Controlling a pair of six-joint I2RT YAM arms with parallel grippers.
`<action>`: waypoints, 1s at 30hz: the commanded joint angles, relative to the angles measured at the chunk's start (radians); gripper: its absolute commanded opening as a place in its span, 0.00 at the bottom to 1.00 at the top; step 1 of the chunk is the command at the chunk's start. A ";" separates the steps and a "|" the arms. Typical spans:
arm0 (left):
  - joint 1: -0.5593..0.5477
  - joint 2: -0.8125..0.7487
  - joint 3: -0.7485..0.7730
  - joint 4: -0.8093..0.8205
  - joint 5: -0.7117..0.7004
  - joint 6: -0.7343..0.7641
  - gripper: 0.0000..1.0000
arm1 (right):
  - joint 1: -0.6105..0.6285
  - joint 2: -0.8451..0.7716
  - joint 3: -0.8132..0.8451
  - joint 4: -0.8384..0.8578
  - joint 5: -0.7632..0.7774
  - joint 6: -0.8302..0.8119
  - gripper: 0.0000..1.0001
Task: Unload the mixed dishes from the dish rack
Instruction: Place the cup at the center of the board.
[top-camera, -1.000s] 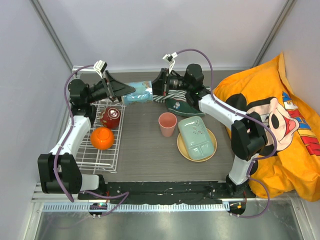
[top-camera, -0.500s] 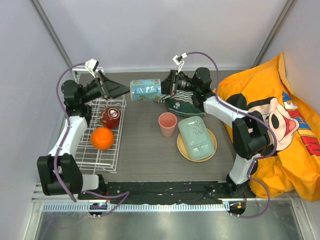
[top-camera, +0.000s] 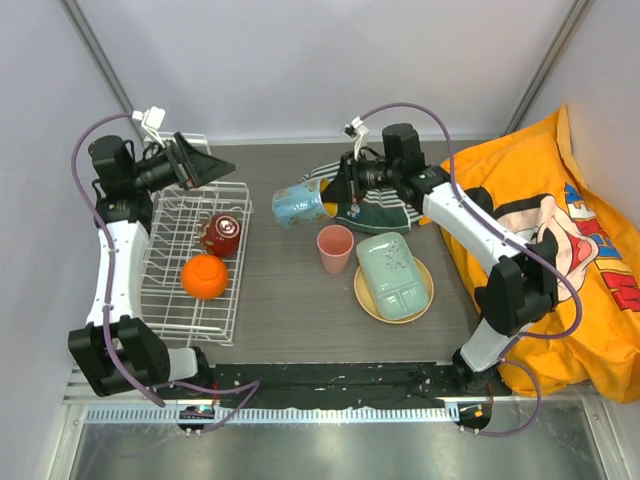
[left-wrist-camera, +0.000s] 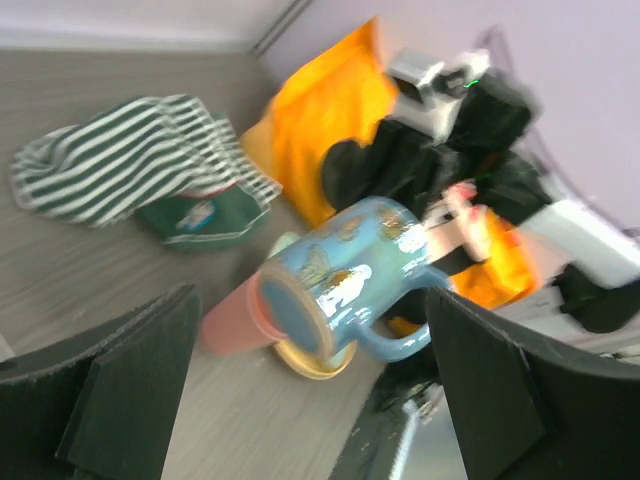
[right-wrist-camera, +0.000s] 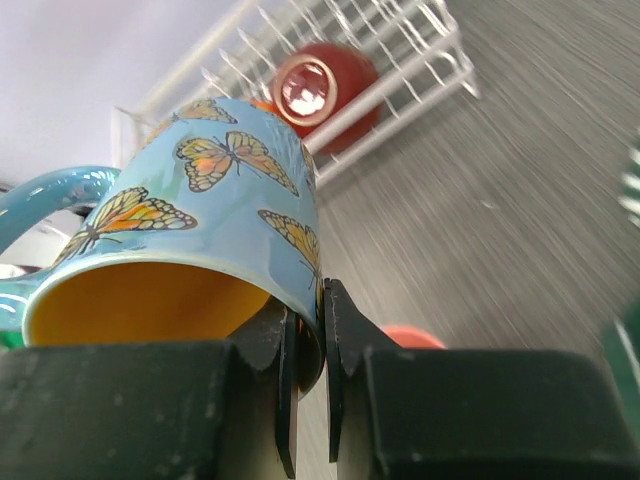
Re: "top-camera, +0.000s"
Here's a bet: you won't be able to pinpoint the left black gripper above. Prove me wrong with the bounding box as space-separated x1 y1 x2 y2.
131 134 236 194

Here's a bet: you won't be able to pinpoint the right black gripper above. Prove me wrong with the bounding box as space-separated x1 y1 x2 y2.
320 149 401 204

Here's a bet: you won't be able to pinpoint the blue patterned bowl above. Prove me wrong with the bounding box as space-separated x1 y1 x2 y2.
272 178 338 228

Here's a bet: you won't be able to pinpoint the pink cup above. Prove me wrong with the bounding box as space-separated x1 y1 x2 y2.
316 225 355 274

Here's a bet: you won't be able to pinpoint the red patterned cup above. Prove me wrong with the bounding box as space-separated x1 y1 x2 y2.
198 214 241 258

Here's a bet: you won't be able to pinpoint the light green divided tray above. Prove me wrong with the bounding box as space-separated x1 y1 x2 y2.
356 232 430 322

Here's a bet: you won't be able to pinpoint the orange bowl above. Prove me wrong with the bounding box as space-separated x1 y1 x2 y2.
180 254 229 300

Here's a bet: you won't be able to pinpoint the yellow round plate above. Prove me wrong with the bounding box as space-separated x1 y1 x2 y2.
353 257 435 325

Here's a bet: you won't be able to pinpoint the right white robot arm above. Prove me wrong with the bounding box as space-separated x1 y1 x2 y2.
321 119 558 395

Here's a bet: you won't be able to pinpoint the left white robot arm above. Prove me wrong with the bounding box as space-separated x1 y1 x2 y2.
68 133 235 399

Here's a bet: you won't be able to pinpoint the green striped towel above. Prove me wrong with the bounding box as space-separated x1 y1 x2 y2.
324 189 428 235

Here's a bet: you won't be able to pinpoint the orange cartoon cloth bag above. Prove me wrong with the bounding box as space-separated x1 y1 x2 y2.
442 107 639 403

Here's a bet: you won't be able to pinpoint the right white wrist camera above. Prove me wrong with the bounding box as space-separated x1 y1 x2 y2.
343 117 369 160

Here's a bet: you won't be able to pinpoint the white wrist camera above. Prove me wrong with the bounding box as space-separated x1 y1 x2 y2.
343 117 369 160
131 106 166 146

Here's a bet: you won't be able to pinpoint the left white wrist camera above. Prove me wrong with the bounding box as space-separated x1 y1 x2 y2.
131 106 166 146

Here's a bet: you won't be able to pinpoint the white wire dish rack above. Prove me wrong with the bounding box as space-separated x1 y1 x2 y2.
141 181 253 347

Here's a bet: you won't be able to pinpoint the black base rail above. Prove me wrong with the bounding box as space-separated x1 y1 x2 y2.
194 362 511 410

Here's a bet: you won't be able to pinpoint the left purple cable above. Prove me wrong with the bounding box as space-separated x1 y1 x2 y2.
71 113 261 434

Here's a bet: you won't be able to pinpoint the white slotted cable duct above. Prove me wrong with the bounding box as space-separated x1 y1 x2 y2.
85 403 459 425

